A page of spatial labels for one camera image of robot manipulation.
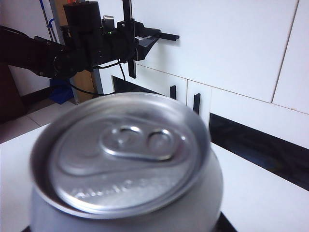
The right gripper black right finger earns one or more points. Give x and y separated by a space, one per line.
227 224

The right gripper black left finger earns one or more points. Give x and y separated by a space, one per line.
26 227

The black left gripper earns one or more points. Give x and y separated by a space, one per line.
118 46

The white cabinet drawer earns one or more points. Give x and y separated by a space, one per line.
299 60
217 48

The silver beer can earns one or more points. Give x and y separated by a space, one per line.
125 157

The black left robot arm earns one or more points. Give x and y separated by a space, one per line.
36 53

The white glass-panel cabinet door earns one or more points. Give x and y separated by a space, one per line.
157 79
241 104

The white sideboard cabinet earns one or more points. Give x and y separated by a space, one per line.
105 84

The tan wooden board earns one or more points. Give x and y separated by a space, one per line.
85 77

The blue box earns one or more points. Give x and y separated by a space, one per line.
60 94

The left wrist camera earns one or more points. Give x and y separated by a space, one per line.
108 21

